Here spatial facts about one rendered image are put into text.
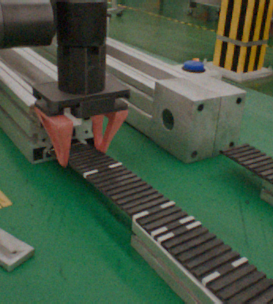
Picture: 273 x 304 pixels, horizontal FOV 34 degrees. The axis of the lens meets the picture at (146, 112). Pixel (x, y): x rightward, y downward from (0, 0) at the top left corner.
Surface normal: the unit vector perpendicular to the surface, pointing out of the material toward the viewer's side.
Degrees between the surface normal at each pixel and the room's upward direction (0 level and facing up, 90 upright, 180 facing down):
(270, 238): 0
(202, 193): 0
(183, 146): 90
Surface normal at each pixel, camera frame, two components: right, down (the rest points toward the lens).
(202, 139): 0.56, 0.35
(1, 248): 0.08, -0.93
